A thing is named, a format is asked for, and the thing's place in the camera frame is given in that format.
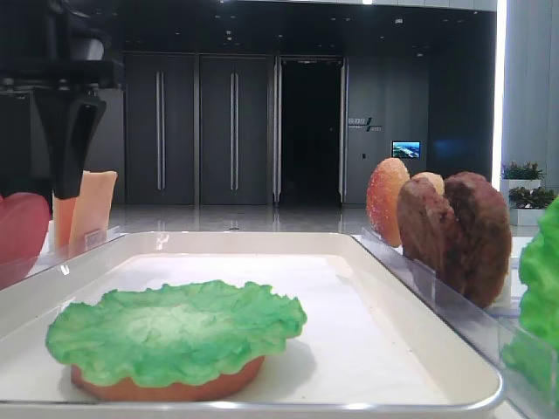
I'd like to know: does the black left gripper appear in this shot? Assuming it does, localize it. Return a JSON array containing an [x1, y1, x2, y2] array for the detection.
[[1, 1, 124, 200]]

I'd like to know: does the green lettuce leaf on bun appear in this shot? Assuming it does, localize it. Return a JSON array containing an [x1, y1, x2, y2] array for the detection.
[[45, 280, 307, 388]]

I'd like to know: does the bread slice on tray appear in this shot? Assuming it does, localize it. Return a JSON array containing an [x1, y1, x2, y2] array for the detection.
[[71, 356, 266, 402]]

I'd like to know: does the brown meat patty rear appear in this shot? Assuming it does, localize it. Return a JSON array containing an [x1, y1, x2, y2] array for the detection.
[[397, 177, 460, 274]]

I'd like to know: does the brown meat patty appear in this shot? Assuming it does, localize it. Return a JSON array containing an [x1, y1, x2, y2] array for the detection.
[[442, 172, 512, 308], [397, 177, 460, 274]]

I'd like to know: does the brown meat patty front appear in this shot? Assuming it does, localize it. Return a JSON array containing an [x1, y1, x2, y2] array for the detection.
[[442, 172, 512, 308]]

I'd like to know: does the sugared bun slice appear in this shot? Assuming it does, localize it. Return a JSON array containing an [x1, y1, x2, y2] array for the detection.
[[366, 157, 410, 248]]

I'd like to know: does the white metal tray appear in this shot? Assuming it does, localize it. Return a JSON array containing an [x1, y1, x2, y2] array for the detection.
[[1, 232, 504, 418]]

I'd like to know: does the white planter with plants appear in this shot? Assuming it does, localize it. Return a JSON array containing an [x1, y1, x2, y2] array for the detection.
[[500, 161, 556, 227]]

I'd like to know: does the small wall screen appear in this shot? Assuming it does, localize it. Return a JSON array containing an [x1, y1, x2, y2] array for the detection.
[[391, 141, 421, 159]]

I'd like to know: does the clear acrylic right rack wall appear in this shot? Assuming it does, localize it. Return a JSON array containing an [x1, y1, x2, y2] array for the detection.
[[354, 229, 558, 418]]

